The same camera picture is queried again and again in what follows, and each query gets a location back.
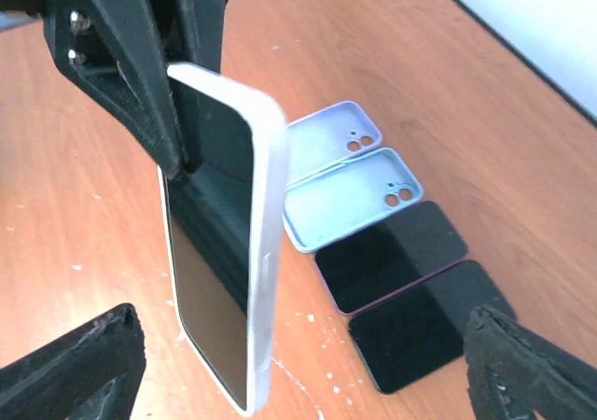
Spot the purple phone black screen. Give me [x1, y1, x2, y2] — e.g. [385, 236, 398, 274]
[314, 201, 468, 315]

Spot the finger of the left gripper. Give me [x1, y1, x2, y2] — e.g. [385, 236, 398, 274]
[149, 0, 229, 174]

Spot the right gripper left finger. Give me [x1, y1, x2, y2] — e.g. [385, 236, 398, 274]
[1, 303, 146, 419]

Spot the lilac phone case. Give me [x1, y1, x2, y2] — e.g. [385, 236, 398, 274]
[286, 101, 382, 188]

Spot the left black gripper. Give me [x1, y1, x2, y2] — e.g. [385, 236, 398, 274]
[1, 0, 184, 177]

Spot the light blue phone case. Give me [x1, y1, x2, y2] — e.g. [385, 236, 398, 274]
[284, 147, 424, 253]

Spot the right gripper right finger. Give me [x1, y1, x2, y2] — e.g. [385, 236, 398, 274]
[464, 305, 596, 419]

